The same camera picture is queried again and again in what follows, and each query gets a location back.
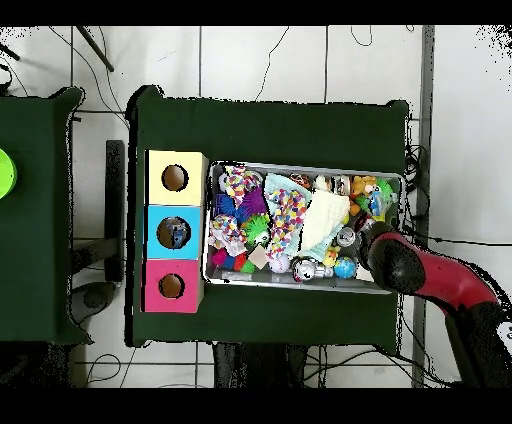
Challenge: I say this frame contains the green spiky ball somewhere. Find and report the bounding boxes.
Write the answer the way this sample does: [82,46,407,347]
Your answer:
[243,212,273,246]

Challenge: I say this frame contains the colourful patterned cloth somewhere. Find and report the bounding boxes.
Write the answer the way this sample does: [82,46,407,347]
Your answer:
[220,165,264,208]
[207,214,248,256]
[267,190,310,259]

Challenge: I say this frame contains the cream yellow cloth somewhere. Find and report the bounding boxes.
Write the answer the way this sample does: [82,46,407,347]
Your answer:
[297,188,353,253]

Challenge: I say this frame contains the red black drink can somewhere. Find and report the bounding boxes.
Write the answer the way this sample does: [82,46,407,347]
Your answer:
[290,256,318,284]

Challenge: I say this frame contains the shallow clear mesh bin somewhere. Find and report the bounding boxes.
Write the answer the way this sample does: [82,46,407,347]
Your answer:
[203,159,404,296]

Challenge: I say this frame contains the wooden three-hole box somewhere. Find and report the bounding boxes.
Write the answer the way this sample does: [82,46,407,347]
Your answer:
[142,149,209,314]

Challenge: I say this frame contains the purple spiky ball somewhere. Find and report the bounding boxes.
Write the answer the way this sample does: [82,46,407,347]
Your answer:
[243,188,270,217]

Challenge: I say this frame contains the blue spiky ball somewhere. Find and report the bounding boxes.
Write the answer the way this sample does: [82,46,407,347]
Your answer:
[215,193,241,221]

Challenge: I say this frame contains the mint green cloth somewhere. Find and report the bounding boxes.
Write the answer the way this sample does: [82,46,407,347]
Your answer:
[262,171,337,264]

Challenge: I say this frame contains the white baseball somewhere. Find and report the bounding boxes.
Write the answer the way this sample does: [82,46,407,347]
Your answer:
[268,252,292,276]

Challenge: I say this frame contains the dark green table cloth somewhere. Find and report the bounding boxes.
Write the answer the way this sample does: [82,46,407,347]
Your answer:
[125,83,411,349]
[0,86,93,345]

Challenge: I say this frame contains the crushed silver drink can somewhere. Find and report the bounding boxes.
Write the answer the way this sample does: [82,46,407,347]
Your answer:
[335,226,358,249]

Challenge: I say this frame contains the blue globe ball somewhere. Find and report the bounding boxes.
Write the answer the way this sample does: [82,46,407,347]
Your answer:
[333,255,358,281]

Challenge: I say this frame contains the brown plush bear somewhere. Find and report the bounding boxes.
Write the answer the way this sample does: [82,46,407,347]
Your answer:
[350,175,377,201]

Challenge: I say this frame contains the green fluffy toy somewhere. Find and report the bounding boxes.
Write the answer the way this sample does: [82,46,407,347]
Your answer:
[369,179,398,218]

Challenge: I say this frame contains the black flat bar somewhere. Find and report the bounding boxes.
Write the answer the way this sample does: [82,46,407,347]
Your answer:
[105,139,127,283]

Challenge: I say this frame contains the grey round base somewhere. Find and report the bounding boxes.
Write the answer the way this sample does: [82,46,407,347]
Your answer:
[70,279,119,325]

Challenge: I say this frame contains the black rod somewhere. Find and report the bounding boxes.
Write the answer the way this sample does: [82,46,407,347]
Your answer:
[75,26,115,73]

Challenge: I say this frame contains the green plastic bowl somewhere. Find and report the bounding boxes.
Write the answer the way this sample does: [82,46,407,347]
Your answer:
[0,148,19,201]

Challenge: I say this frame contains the black cable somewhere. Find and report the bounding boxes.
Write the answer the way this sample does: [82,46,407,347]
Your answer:
[255,26,291,101]
[349,26,374,48]
[403,231,512,248]

